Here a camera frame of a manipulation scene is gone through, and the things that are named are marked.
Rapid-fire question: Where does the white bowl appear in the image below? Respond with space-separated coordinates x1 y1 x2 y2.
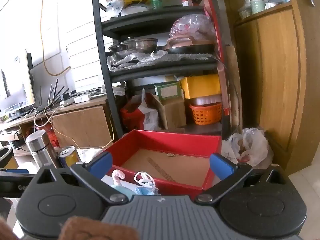
121 4 150 17

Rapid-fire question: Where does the steel pot with lid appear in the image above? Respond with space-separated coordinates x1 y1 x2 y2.
108 37 158 53

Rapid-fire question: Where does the flat screen TV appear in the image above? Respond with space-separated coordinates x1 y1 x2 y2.
0 49 35 113

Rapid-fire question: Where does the round black-rimmed container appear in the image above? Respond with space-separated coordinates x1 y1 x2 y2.
0 146 13 168

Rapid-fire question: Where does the black frying pan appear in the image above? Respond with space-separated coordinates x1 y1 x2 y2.
162 44 216 54

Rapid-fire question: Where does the green and white box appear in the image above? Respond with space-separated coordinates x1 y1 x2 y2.
154 82 182 100

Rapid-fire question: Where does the small red bag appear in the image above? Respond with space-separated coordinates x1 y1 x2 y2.
46 130 60 148

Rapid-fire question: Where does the leaning cardboard sheet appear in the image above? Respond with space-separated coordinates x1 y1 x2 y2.
225 44 242 128

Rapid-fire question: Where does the wooden cabinet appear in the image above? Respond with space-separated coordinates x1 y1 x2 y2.
221 0 320 178

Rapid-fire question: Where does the flat red board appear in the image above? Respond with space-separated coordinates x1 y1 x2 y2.
200 0 230 116

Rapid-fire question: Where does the yellow and blue drink can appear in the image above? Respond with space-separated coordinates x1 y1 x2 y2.
57 145 82 168

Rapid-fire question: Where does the black router with antennas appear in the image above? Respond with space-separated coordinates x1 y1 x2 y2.
35 79 71 108

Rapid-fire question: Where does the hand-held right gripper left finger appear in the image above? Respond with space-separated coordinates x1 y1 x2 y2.
31 152 128 204

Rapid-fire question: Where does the blue face mask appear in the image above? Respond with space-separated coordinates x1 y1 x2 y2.
134 171 160 196

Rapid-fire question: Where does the pink and teal plush pig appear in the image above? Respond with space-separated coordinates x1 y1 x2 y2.
110 169 133 198

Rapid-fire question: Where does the red cardboard box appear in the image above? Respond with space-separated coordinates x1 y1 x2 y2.
101 129 222 197

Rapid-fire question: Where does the pink pot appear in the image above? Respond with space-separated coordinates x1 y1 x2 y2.
166 35 195 47

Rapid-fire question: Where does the white power adapter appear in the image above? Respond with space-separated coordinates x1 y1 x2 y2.
74 94 92 103

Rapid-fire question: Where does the wooden TV stand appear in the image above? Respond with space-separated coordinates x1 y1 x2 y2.
0 96 113 157

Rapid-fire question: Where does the crumpled white plastic bag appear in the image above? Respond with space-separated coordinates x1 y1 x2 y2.
105 0 124 18

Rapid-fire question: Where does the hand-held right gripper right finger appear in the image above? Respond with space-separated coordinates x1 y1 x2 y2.
195 153 292 204

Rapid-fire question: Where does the brown cardboard box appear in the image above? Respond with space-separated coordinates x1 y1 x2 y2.
152 95 187 130

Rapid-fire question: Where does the pale green mug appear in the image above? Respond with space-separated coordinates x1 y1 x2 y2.
250 0 265 14

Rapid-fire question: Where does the yellow wall cable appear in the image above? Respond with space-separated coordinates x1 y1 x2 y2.
40 0 72 77

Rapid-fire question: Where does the yellow box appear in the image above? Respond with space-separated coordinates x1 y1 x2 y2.
180 74 222 99

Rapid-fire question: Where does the clear plastic bag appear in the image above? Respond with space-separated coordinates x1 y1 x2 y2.
169 14 215 40

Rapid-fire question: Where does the black shelf rack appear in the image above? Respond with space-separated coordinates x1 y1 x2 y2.
91 0 240 140

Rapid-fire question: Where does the red and white plastic bag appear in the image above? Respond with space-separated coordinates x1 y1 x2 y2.
121 89 160 131

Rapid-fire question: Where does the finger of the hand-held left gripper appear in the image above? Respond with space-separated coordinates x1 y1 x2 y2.
0 169 30 177

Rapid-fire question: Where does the orange plastic basket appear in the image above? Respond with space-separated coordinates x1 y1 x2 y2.
189 102 222 125

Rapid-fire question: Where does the bubble wrap sheet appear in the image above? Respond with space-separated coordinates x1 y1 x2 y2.
107 50 217 71

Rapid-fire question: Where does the thin yellow wire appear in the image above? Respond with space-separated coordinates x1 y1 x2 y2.
50 121 115 150

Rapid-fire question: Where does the stainless steel thermos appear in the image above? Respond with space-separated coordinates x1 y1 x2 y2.
26 129 60 169

